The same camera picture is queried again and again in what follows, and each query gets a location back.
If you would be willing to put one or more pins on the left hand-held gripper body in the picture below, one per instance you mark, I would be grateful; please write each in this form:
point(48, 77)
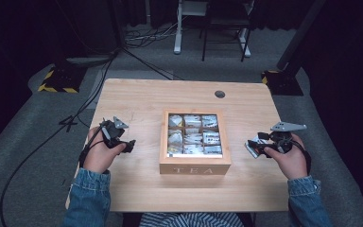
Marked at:
point(113, 134)

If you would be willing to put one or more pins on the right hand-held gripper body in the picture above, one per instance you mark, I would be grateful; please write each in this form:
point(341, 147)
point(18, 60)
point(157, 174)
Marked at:
point(282, 140)

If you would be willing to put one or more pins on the white single tea bag packet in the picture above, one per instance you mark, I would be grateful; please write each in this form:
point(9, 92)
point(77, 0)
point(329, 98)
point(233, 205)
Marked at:
point(251, 150)

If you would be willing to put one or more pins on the wooden tea box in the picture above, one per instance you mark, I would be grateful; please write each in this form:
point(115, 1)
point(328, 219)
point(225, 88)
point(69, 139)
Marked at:
point(195, 164)

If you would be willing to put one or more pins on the person's right hand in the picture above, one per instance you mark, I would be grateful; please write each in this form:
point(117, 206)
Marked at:
point(291, 162)

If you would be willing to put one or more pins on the person's left hand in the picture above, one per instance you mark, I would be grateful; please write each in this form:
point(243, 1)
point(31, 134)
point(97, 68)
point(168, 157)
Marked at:
point(99, 157)

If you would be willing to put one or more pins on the yellow black striped stand base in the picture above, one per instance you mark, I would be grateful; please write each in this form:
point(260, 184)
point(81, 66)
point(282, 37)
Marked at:
point(282, 84)
point(61, 80)

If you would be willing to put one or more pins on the group of tea bags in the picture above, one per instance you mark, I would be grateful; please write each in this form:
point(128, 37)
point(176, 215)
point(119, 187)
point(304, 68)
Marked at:
point(193, 135)

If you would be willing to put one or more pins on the person's striped clothing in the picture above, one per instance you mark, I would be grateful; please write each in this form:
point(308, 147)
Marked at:
point(190, 220)

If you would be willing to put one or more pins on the black slanted stand pole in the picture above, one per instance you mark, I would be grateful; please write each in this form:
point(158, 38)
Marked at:
point(299, 34)

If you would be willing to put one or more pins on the black metal chair frame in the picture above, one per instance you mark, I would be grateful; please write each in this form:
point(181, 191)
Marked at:
point(205, 41)

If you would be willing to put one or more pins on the white desk frame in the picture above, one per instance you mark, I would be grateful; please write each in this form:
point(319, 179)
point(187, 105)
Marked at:
point(178, 38)

